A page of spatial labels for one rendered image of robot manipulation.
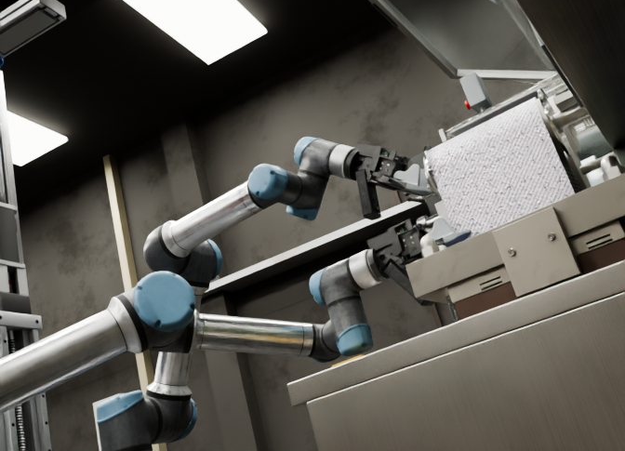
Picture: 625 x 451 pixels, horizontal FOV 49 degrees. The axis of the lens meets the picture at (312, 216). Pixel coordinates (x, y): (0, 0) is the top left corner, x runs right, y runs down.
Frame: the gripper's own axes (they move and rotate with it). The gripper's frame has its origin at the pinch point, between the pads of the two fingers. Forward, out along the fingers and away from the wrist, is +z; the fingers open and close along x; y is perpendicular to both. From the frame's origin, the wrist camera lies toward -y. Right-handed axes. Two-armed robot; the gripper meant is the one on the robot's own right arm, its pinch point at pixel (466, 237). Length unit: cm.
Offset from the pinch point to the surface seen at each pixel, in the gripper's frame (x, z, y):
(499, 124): 0.3, 13.9, 18.6
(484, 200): -0.2, 5.8, 5.4
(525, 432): -26.0, 5.4, -36.9
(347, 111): 380, -167, 257
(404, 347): -26.0, -8.4, -19.9
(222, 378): 340, -334, 65
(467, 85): 58, 0, 59
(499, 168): -0.2, 10.8, 9.9
